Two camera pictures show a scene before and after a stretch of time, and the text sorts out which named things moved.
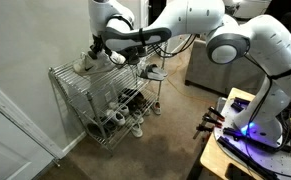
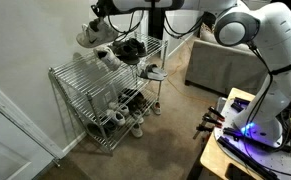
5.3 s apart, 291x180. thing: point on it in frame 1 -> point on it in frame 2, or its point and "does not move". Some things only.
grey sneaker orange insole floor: [156, 107] does not move
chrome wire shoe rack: [104, 99] does not move
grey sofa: [205, 73] does not move
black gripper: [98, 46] -> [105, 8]
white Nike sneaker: [86, 65] -> [90, 37]
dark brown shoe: [136, 103] does not move
